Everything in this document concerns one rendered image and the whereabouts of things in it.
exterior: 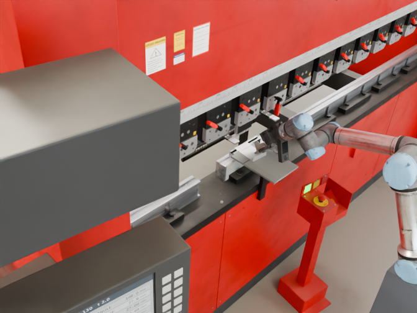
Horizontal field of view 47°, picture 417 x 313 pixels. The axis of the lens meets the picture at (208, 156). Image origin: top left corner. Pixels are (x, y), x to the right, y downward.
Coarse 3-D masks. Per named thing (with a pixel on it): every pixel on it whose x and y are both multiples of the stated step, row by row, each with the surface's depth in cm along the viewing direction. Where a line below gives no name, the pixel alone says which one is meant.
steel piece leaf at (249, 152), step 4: (248, 148) 233; (252, 148) 233; (240, 152) 230; (244, 152) 230; (248, 152) 230; (252, 152) 231; (264, 152) 228; (248, 156) 228; (252, 156) 228; (256, 156) 225; (260, 156) 227; (252, 160) 225
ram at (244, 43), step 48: (144, 0) 145; (192, 0) 160; (240, 0) 177; (288, 0) 199; (336, 0) 227; (384, 0) 265; (144, 48) 154; (240, 48) 191; (288, 48) 216; (192, 96) 183
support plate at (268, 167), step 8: (272, 152) 232; (240, 160) 225; (256, 160) 226; (264, 160) 226; (272, 160) 227; (288, 160) 227; (256, 168) 221; (264, 168) 221; (272, 168) 222; (280, 168) 222; (288, 168) 222; (296, 168) 224; (264, 176) 217; (272, 176) 217; (280, 176) 217
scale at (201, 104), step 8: (408, 8) 294; (384, 16) 274; (392, 16) 282; (368, 24) 264; (376, 24) 271; (352, 32) 255; (336, 40) 246; (320, 48) 238; (304, 56) 230; (288, 64) 222; (264, 72) 211; (272, 72) 216; (248, 80) 205; (256, 80) 209; (232, 88) 199; (240, 88) 203; (216, 96) 194; (224, 96) 198; (200, 104) 189; (184, 112) 184
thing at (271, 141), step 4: (276, 124) 207; (280, 124) 209; (268, 128) 212; (272, 128) 212; (276, 128) 208; (264, 132) 212; (268, 132) 212; (272, 132) 211; (276, 132) 207; (264, 136) 213; (268, 136) 211; (272, 136) 212; (276, 136) 211; (264, 140) 215; (268, 140) 213; (272, 140) 211; (276, 140) 211; (284, 140) 206; (268, 144) 213; (272, 144) 211; (276, 144) 212
